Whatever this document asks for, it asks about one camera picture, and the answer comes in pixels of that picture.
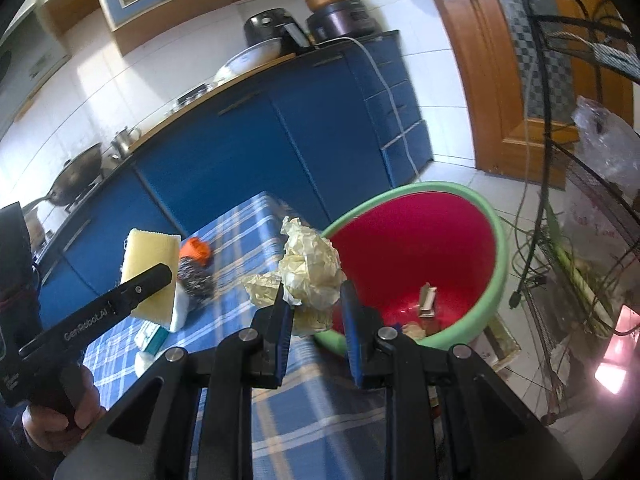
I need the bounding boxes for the steel wool scrubber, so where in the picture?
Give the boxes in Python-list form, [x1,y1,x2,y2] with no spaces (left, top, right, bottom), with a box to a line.
[177,255,217,303]

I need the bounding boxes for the yellow sponge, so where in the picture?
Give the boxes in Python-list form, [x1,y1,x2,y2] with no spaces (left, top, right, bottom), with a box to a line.
[120,228,193,333]

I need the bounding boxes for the black air fryer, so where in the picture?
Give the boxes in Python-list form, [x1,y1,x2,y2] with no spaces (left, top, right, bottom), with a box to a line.
[243,6,313,56]

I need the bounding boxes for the green onions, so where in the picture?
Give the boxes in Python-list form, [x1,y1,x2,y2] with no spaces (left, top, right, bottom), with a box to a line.
[542,200,631,336]

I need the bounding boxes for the white power cable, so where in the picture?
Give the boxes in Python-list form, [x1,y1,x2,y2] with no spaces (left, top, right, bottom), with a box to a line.
[320,36,423,183]

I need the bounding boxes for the small grey box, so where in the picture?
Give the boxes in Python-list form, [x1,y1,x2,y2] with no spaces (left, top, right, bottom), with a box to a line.
[417,282,438,318]

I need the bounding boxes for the green carton box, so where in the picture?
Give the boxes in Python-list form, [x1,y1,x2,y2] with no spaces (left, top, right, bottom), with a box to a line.
[135,321,171,356]

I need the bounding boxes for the black wire rack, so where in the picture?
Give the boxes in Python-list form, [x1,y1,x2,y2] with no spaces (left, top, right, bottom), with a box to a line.
[510,0,640,426]

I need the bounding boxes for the red basin with green rim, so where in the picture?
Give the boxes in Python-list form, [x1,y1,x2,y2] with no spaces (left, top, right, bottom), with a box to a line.
[312,181,511,358]

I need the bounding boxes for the range hood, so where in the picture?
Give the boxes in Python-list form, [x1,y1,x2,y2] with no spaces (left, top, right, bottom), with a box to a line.
[0,0,71,111]

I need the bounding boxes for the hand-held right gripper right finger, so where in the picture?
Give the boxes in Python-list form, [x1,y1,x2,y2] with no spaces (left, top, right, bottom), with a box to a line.
[339,280,583,480]

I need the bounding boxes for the white bowl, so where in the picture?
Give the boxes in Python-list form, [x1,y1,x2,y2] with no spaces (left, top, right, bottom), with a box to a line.
[213,37,283,86]

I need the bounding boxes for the cream paper ball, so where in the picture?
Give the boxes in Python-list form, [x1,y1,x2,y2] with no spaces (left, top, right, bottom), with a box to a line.
[277,216,347,337]
[243,272,283,309]

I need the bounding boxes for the wooden door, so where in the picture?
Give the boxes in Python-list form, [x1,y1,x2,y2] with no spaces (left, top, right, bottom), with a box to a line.
[427,0,640,191]

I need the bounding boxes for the black power cable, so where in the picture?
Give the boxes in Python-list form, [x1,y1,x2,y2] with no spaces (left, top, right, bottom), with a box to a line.
[507,170,551,311]

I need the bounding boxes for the black wok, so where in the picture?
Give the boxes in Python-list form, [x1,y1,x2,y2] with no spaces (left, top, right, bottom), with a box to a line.
[22,142,103,216]

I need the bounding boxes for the steel kettle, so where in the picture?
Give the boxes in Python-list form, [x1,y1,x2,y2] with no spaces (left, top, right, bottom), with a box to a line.
[111,126,142,157]

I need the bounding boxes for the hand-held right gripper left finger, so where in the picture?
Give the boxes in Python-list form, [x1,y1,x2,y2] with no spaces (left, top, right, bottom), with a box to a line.
[52,282,296,480]

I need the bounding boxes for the white printed plastic bag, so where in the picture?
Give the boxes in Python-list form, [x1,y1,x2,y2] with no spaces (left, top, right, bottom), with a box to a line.
[565,192,640,266]

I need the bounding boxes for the blue base cabinets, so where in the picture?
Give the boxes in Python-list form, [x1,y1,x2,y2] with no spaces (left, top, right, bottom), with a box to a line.
[35,30,435,321]

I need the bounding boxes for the dark rice cooker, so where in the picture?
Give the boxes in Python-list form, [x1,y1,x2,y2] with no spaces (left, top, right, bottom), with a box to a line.
[306,0,386,46]

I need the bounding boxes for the clear plastic bag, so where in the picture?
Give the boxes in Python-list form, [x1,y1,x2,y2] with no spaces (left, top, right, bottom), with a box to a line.
[571,96,640,196]

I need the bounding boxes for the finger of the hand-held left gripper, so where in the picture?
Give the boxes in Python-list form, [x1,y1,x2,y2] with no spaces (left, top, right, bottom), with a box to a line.
[112,262,174,315]

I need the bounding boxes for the person's left hand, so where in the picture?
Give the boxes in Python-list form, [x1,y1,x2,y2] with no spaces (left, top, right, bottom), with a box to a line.
[22,365,108,456]

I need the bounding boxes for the blue plaid tablecloth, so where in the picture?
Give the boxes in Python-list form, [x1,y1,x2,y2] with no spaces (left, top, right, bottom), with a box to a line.
[37,191,436,480]

